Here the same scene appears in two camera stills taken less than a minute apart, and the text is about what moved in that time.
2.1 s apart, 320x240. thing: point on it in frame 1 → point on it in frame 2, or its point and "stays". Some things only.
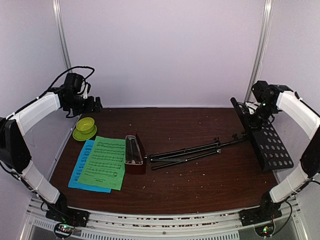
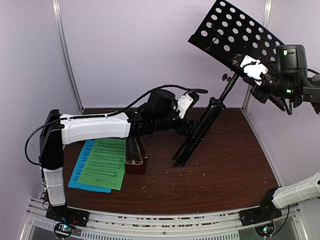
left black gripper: (90, 108) → (187, 127)
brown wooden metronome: (135, 157) stays
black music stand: (270, 150) → (224, 31)
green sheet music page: (105, 164) stays
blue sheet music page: (87, 146) stays
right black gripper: (252, 125) → (261, 95)
